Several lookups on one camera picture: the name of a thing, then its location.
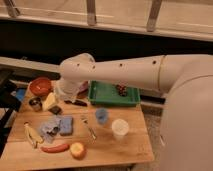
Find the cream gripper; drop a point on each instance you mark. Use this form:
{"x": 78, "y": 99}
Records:
{"x": 64, "y": 90}

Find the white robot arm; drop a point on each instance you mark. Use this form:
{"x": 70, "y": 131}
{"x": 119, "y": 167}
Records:
{"x": 186, "y": 80}

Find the orange bowl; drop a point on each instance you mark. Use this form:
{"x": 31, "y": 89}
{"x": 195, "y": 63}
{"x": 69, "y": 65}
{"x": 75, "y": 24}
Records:
{"x": 41, "y": 86}

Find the purple bowl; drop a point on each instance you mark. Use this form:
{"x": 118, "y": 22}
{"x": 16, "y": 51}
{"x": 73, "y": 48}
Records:
{"x": 83, "y": 87}

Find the black rectangular block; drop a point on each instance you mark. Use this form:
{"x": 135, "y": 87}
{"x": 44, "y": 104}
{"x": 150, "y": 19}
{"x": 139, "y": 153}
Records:
{"x": 55, "y": 110}

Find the small metal cup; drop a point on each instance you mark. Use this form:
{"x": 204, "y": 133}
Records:
{"x": 35, "y": 104}

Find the blue sponge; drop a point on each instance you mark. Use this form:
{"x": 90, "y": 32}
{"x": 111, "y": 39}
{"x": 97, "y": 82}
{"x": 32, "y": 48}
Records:
{"x": 66, "y": 125}

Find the blue object on floor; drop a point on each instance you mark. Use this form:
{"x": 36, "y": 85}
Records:
{"x": 20, "y": 93}

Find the metal fork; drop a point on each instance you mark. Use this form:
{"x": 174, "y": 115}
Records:
{"x": 85, "y": 121}

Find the black chair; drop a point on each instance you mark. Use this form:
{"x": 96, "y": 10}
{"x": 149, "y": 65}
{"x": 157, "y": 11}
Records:
{"x": 7, "y": 100}

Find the red sausage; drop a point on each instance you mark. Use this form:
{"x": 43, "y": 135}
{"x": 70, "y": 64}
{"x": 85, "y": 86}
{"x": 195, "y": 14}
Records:
{"x": 56, "y": 149}

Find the green plastic tray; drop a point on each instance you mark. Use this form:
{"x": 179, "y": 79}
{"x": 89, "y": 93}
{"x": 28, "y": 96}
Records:
{"x": 106, "y": 94}

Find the blue plastic cup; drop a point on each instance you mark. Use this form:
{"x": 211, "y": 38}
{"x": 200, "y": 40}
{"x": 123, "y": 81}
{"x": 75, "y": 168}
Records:
{"x": 101, "y": 115}

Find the red yellow apple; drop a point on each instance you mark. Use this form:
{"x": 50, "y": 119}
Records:
{"x": 78, "y": 150}

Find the dark grape bunch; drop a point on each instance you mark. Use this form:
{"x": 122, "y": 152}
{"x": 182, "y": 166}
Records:
{"x": 122, "y": 90}

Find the white plastic cup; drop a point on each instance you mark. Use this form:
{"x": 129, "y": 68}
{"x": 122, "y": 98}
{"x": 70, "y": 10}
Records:
{"x": 120, "y": 128}

